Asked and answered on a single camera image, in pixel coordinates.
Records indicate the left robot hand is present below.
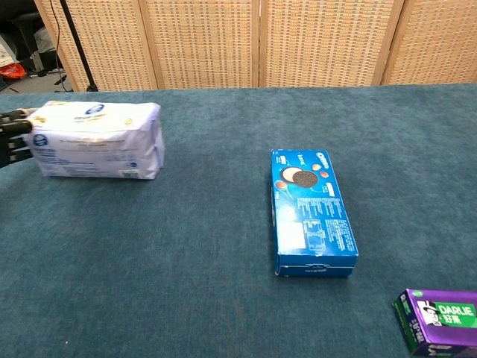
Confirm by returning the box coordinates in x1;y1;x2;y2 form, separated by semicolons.
0;107;39;169

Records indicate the white tissue pack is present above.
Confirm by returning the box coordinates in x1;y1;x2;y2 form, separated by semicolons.
22;100;165;180

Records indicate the orange plastic bag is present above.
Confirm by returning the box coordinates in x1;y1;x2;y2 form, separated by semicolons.
0;62;28;81

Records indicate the black office chair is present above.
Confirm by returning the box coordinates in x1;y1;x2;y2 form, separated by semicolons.
0;0;49;74

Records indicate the black tripod stand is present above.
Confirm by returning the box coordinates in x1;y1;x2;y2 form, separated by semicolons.
59;0;100;92

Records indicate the blue felt table cover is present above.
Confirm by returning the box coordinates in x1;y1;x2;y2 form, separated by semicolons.
0;84;477;358

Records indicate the woven bamboo folding screen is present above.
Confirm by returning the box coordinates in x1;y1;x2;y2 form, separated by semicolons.
34;0;477;92

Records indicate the blue Oreo cookie box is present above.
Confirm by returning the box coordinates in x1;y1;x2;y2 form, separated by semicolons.
270;148;359;278

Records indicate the purple Darlie toothpaste box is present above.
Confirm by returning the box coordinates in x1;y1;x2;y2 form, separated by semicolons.
391;288;477;357

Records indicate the black floor cable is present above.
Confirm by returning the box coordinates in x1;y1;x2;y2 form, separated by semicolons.
49;0;75;92

